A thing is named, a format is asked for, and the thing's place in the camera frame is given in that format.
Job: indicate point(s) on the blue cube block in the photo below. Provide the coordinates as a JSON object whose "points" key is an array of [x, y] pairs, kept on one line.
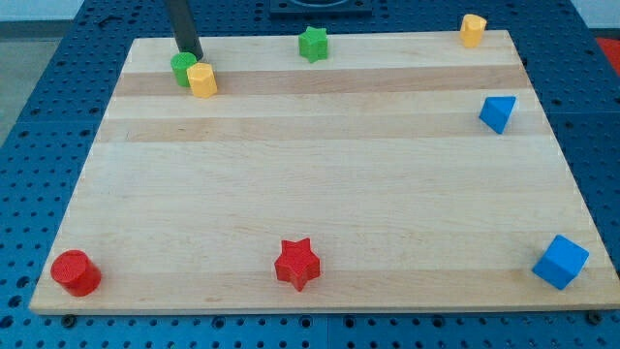
{"points": [[561, 262]]}

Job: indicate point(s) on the green star block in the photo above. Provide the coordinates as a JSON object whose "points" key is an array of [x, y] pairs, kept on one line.
{"points": [[313, 44]]}

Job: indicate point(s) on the yellow hexagon block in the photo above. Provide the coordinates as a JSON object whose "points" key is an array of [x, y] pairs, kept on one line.
{"points": [[202, 80], [471, 30]]}

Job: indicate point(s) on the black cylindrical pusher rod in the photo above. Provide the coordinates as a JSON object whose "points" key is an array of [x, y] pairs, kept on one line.
{"points": [[183, 27]]}

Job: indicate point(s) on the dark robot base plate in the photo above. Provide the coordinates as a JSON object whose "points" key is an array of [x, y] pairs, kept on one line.
{"points": [[286, 8]]}

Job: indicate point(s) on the green cylinder block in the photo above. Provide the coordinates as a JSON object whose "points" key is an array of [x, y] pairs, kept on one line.
{"points": [[180, 63]]}

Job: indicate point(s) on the red cylinder block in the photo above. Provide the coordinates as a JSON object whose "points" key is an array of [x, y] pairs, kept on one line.
{"points": [[74, 271]]}

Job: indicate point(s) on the yellow hexagon block left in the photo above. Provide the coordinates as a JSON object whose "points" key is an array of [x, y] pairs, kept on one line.
{"points": [[202, 80]]}

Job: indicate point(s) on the yellow hexagon block right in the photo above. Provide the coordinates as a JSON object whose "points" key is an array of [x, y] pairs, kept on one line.
{"points": [[471, 30]]}

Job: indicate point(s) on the light wooden board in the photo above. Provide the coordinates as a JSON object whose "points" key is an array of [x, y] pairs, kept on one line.
{"points": [[377, 154]]}

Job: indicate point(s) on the blue triangular prism block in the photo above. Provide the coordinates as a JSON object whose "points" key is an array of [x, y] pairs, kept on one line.
{"points": [[496, 112]]}

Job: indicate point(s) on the red star block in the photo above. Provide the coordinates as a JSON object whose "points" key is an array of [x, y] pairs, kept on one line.
{"points": [[297, 263]]}

